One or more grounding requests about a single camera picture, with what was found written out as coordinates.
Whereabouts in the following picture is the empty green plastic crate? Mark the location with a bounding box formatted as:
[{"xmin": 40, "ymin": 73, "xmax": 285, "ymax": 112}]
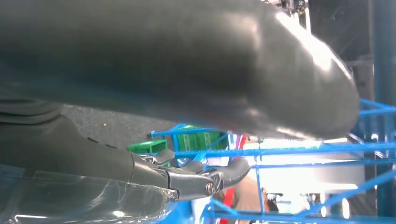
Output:
[{"xmin": 127, "ymin": 140, "xmax": 169, "ymax": 154}]

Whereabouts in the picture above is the person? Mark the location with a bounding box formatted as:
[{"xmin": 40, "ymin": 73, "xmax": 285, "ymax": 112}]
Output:
[{"xmin": 213, "ymin": 176, "xmax": 279, "ymax": 224}]

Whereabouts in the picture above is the blue metal shelf rack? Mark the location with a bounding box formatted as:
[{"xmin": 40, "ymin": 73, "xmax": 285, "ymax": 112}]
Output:
[{"xmin": 150, "ymin": 0, "xmax": 396, "ymax": 224}]

